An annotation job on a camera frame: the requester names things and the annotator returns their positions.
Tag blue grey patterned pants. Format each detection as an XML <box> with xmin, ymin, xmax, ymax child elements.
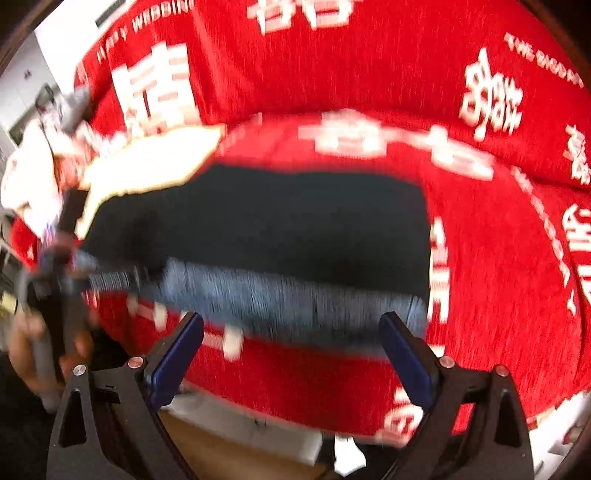
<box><xmin>73</xmin><ymin>250</ymin><xmax>429</xmax><ymax>345</ymax></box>

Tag black pants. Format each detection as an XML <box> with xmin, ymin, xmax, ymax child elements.
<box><xmin>81</xmin><ymin>165</ymin><xmax>430</xmax><ymax>298</ymax></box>

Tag person's left hand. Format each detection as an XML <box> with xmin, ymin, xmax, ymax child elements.
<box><xmin>8</xmin><ymin>309</ymin><xmax>94</xmax><ymax>395</ymax></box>

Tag pile of light clothes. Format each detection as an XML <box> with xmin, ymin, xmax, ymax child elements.
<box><xmin>1</xmin><ymin>85</ymin><xmax>111</xmax><ymax>237</ymax></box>

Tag cream orange blanket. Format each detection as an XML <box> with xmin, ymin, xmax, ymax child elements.
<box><xmin>75</xmin><ymin>124</ymin><xmax>226</xmax><ymax>239</ymax></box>

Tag red bedspread white characters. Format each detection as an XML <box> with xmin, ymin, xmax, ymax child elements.
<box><xmin>73</xmin><ymin>1</ymin><xmax>590</xmax><ymax>430</ymax></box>

